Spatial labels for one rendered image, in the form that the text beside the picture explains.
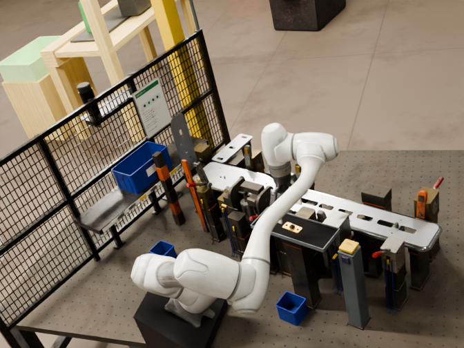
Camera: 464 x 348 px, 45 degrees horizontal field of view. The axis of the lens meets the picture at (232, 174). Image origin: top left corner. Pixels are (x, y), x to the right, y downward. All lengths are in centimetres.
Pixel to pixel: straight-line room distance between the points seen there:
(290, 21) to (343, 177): 430
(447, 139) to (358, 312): 270
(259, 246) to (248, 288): 16
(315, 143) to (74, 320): 163
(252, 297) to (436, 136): 337
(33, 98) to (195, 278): 470
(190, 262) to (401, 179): 182
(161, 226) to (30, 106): 333
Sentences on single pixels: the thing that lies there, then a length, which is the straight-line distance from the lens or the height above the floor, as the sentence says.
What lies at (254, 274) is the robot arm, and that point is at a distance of 192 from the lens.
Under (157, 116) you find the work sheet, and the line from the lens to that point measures 341.
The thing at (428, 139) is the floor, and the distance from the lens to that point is 499.
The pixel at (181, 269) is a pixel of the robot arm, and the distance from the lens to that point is 185.
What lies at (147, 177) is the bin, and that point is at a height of 108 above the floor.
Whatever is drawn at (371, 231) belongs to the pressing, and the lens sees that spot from 261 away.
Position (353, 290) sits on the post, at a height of 94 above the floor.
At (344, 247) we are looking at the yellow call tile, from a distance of 231.
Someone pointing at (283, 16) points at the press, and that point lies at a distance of 752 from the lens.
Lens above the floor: 274
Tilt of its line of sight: 34 degrees down
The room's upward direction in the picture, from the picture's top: 15 degrees counter-clockwise
